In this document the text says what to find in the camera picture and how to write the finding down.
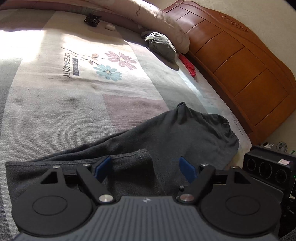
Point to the dark grey sweatpants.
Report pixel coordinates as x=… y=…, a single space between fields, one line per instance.
x=145 y=159

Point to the white earbud case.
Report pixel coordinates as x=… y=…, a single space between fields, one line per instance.
x=110 y=27

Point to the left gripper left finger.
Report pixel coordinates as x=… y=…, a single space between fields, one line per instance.
x=90 y=178

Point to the black hair claw clip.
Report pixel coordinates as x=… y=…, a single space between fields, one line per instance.
x=92 y=20

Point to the orange wooden headboard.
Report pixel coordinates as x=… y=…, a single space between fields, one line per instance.
x=251 y=80

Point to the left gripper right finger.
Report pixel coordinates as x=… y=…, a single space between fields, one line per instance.
x=200 y=180

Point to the small green desk fan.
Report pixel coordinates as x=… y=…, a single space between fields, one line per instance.
x=282 y=147

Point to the pink floral folded quilt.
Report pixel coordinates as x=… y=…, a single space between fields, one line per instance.
x=140 y=12

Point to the grey bundled cloth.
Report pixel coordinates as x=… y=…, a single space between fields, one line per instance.
x=160 y=44

